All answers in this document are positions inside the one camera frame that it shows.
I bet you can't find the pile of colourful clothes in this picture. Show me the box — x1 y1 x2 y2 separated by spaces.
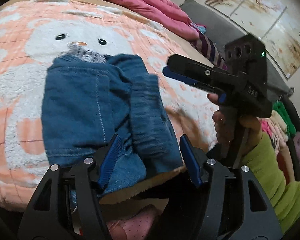
259 96 300 184

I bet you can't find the right hand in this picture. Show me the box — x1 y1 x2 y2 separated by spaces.
207 93 271 156

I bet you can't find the peach bear plush blanket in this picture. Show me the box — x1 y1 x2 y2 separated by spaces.
0 0 207 211

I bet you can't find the tree mural wall art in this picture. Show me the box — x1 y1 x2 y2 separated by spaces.
205 0 300 79

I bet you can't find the blue denim pants lace trim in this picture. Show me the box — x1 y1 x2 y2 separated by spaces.
41 43 183 194

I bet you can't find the dark grey quilted headboard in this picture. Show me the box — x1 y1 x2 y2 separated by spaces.
180 0 294 102

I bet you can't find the striped folded cloth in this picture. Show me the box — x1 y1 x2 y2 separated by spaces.
190 33 228 70

